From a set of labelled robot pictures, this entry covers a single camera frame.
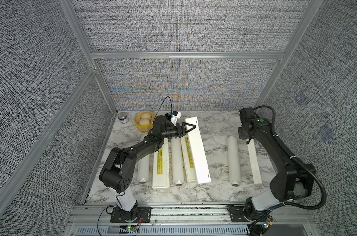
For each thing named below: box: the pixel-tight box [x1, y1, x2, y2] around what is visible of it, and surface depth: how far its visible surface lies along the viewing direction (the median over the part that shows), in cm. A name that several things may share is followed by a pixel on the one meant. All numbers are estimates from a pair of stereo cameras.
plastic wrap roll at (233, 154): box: [227, 135, 241, 187], surface depth 90 cm
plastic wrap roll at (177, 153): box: [171, 137, 185, 187], surface depth 89 cm
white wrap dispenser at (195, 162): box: [180, 116, 212, 184], surface depth 75 cm
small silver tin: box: [117, 111, 129, 124], surface depth 112 cm
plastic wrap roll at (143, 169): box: [137, 153, 150, 184], surface depth 86 cm
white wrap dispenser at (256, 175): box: [247, 138, 263, 185], surface depth 75 cm
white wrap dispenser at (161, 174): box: [151, 137, 171, 190], surface depth 82 cm
